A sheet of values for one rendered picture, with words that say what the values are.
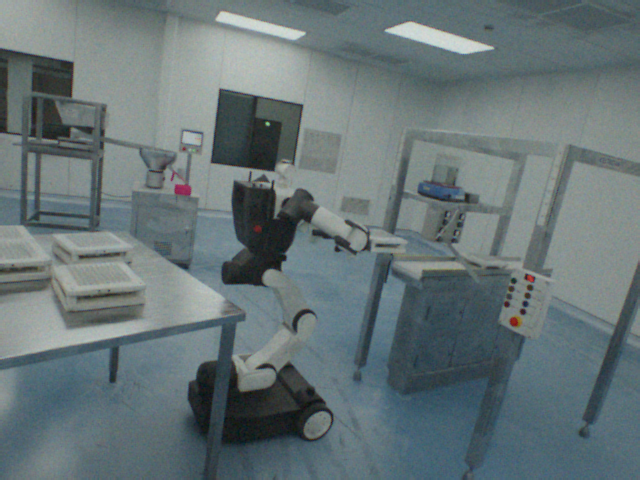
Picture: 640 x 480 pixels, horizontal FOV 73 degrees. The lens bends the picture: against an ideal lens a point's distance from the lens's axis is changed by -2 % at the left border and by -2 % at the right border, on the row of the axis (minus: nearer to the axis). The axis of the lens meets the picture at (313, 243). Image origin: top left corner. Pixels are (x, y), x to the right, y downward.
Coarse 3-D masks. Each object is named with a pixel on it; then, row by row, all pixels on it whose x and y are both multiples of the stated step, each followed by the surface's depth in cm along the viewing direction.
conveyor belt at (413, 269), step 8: (392, 264) 275; (400, 264) 271; (408, 264) 274; (416, 264) 277; (424, 264) 281; (432, 264) 285; (440, 264) 289; (448, 264) 292; (456, 264) 296; (512, 264) 328; (520, 264) 333; (408, 272) 262; (416, 272) 259; (416, 280) 258
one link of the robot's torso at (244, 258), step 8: (240, 256) 210; (248, 256) 206; (256, 256) 205; (264, 256) 207; (272, 256) 209; (280, 256) 211; (224, 264) 207; (232, 264) 204; (240, 264) 204; (248, 264) 204; (256, 264) 206; (280, 264) 216; (224, 272) 207; (232, 272) 202; (240, 272) 203; (248, 272) 205; (256, 272) 208; (224, 280) 206; (232, 280) 203; (240, 280) 205; (248, 280) 208
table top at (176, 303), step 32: (160, 256) 202; (0, 288) 142; (32, 288) 146; (160, 288) 166; (192, 288) 171; (0, 320) 123; (32, 320) 126; (64, 320) 129; (96, 320) 133; (128, 320) 136; (160, 320) 140; (192, 320) 144; (224, 320) 152; (0, 352) 108; (32, 352) 111; (64, 352) 116
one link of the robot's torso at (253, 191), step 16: (240, 192) 198; (256, 192) 192; (272, 192) 193; (288, 192) 198; (240, 208) 198; (256, 208) 194; (272, 208) 195; (240, 224) 203; (256, 224) 196; (272, 224) 198; (240, 240) 208; (256, 240) 199; (272, 240) 202; (288, 240) 206
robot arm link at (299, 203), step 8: (296, 192) 189; (296, 200) 186; (304, 200) 186; (288, 208) 184; (296, 208) 184; (304, 208) 185; (312, 208) 185; (296, 216) 184; (304, 216) 186; (312, 216) 184
